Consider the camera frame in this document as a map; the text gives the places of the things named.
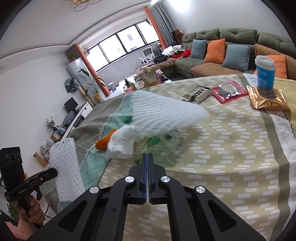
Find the clear green plastic wrapper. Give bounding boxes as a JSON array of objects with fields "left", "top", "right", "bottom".
[{"left": 133, "top": 131, "right": 184, "bottom": 168}]

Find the orange peel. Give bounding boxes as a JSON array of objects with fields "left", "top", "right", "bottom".
[{"left": 95, "top": 129, "right": 116, "bottom": 150}]

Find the white tissue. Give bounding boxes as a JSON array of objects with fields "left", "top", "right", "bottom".
[{"left": 105, "top": 124, "right": 140, "bottom": 160}]

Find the white foam net sleeve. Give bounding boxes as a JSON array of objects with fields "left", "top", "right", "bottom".
[{"left": 128, "top": 90, "right": 209, "bottom": 138}]

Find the pink sleeved left forearm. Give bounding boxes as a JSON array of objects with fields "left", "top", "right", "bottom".
[{"left": 5, "top": 218, "right": 35, "bottom": 240}]

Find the person's left hand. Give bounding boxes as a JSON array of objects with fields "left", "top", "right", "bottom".
[{"left": 17, "top": 195, "right": 45, "bottom": 224}]

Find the small black monitor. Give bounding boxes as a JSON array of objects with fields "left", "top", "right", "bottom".
[{"left": 64, "top": 97, "right": 78, "bottom": 113}]

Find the white black tv cabinet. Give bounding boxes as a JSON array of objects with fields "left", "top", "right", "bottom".
[{"left": 46, "top": 100, "right": 93, "bottom": 149}]

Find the grey black snack pack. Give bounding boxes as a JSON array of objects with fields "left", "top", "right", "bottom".
[{"left": 182, "top": 85, "right": 213, "bottom": 104}]

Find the red packet with disc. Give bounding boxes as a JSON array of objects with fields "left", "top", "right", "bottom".
[{"left": 212, "top": 80, "right": 248, "bottom": 104}]

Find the white standing air conditioner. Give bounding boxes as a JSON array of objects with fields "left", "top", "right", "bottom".
[{"left": 67, "top": 58, "right": 104, "bottom": 104}]

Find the large leafy potted plant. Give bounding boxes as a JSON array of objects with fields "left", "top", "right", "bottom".
[{"left": 78, "top": 68, "right": 105, "bottom": 104}]

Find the left orange curtain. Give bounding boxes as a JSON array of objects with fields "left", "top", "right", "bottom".
[{"left": 73, "top": 44, "right": 110, "bottom": 97}]

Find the gold snack bag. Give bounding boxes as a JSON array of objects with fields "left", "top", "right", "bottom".
[{"left": 246, "top": 85, "right": 290, "bottom": 111}]

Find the cluttered coffee table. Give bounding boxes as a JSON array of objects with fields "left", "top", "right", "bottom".
[{"left": 125, "top": 62, "right": 175, "bottom": 89}]

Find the blue cushion near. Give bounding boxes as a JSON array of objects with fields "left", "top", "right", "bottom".
[{"left": 222, "top": 44, "right": 251, "bottom": 72}]

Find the blue cushion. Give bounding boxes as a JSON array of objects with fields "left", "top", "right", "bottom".
[
  {"left": 222, "top": 44, "right": 251, "bottom": 72},
  {"left": 191, "top": 39, "right": 207, "bottom": 60}
]

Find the green brown sectional sofa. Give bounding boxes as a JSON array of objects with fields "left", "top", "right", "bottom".
[{"left": 173, "top": 28, "right": 295, "bottom": 80}]

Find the orange cushion far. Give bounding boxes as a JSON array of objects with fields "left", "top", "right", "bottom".
[{"left": 204, "top": 38, "right": 226, "bottom": 64}]

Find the orange cushion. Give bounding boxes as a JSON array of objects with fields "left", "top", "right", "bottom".
[
  {"left": 254, "top": 55, "right": 287, "bottom": 78},
  {"left": 204, "top": 38, "right": 226, "bottom": 64}
]

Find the blue white lidded cup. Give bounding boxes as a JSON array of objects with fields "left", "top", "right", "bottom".
[{"left": 255, "top": 55, "right": 276, "bottom": 88}]

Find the white office chair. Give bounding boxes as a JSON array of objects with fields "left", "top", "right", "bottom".
[{"left": 140, "top": 47, "right": 155, "bottom": 64}]

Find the orange cushion near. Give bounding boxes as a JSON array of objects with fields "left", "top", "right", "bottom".
[{"left": 254, "top": 55, "right": 287, "bottom": 78}]

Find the blue cushion far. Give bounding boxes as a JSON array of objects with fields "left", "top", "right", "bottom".
[{"left": 191, "top": 39, "right": 207, "bottom": 60}]

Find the right orange grey curtain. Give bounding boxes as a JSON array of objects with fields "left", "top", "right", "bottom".
[{"left": 144, "top": 4, "right": 177, "bottom": 49}]

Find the gold ring ceiling lamp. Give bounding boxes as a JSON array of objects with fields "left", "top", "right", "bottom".
[{"left": 71, "top": 0, "right": 101, "bottom": 12}]

